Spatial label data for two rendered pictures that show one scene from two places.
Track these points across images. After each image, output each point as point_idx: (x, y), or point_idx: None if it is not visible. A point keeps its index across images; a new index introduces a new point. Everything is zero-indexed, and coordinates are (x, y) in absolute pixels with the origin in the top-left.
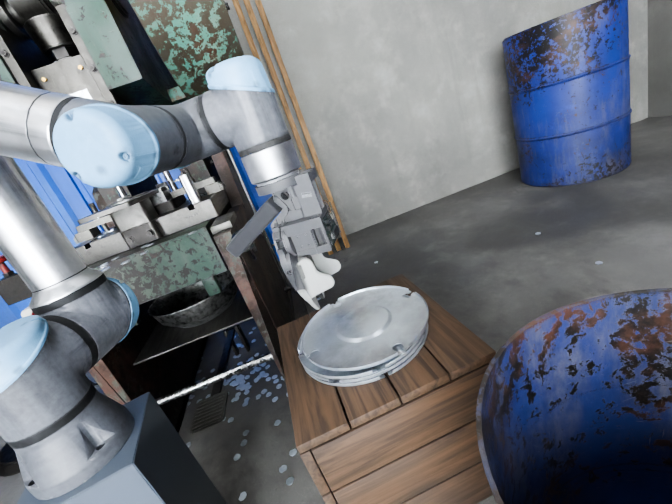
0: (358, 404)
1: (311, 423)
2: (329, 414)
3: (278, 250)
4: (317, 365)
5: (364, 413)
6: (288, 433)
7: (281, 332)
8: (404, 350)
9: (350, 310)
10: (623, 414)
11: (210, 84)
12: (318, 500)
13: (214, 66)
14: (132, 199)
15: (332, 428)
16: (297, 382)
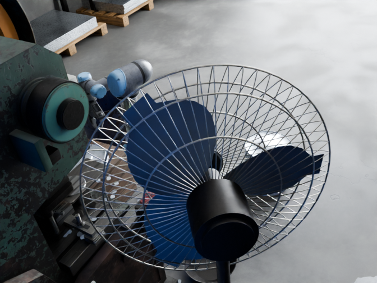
0: (110, 147)
1: (120, 151)
2: (116, 150)
3: (101, 109)
4: (105, 156)
5: (112, 145)
6: None
7: (91, 187)
8: (90, 146)
9: (75, 167)
10: (86, 131)
11: (90, 77)
12: (130, 208)
13: (88, 73)
14: (79, 167)
15: (119, 147)
16: (111, 163)
